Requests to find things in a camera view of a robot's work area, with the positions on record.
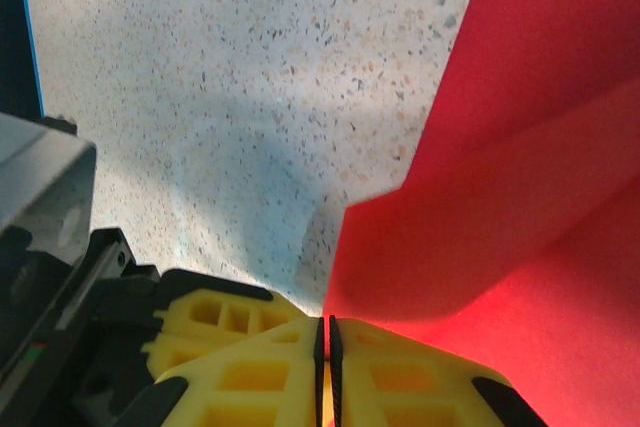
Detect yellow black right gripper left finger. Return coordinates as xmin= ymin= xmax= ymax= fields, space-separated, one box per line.
xmin=117 ymin=315 xmax=327 ymax=427

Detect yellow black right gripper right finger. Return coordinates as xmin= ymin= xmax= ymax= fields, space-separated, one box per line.
xmin=327 ymin=314 xmax=547 ymax=427

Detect red paper sheet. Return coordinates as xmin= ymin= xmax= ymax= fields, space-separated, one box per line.
xmin=323 ymin=0 xmax=640 ymax=427

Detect blue table edge strip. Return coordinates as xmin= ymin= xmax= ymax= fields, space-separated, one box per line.
xmin=14 ymin=0 xmax=46 ymax=121

